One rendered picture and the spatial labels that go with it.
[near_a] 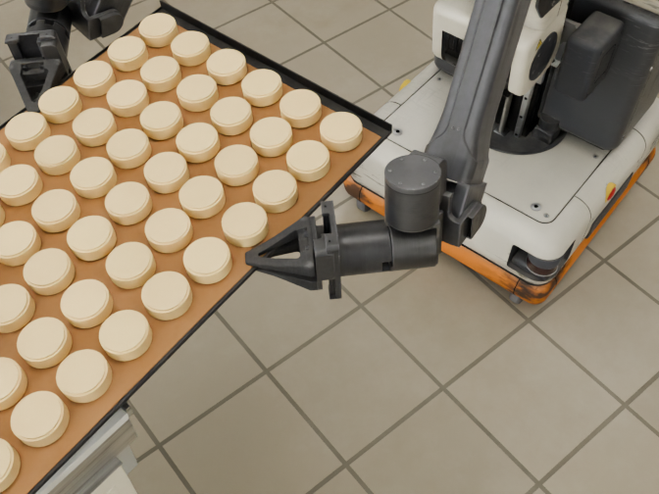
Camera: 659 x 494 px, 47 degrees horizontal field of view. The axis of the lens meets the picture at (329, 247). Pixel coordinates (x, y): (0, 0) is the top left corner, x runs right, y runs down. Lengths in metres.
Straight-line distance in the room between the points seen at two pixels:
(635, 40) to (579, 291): 0.66
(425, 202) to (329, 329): 1.19
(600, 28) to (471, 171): 0.90
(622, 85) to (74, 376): 1.42
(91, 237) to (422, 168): 0.36
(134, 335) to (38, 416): 0.11
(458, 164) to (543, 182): 1.08
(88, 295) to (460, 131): 0.43
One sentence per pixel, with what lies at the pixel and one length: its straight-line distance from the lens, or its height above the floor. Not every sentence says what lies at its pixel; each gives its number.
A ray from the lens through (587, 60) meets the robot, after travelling 1.67.
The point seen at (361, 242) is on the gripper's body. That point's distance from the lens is 0.80.
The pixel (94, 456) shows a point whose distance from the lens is 0.86.
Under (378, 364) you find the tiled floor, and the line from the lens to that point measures 1.88.
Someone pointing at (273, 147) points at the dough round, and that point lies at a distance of 0.90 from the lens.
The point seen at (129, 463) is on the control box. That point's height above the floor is 0.72.
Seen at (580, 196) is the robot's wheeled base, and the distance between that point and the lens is 1.91.
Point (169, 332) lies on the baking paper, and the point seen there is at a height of 0.97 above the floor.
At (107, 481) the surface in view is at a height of 0.83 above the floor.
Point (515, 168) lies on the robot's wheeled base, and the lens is 1.94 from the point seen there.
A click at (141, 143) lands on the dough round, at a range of 0.94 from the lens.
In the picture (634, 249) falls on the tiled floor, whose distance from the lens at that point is 2.23.
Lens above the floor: 1.64
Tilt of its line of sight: 52 degrees down
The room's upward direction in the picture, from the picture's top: straight up
